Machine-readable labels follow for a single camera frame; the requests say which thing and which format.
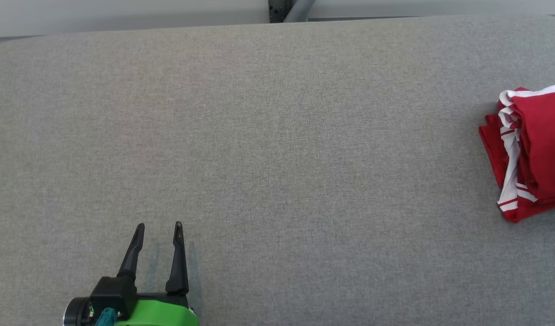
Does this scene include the grey fabric sofa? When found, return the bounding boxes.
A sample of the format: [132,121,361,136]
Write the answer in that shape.
[0,14,555,326]

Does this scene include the red basketball jersey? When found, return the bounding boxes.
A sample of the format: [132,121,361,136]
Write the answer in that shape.
[479,84,555,223]

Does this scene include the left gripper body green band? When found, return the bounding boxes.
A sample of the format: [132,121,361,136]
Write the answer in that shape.
[91,275,199,326]

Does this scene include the dark metal bracket plate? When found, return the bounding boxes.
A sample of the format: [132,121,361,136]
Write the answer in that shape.
[268,0,290,23]

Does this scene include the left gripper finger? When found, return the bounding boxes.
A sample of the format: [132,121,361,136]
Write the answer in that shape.
[165,221,190,295]
[117,223,145,279]

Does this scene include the red shorts with white stripe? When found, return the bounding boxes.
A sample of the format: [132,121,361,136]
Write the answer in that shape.
[513,91,555,204]

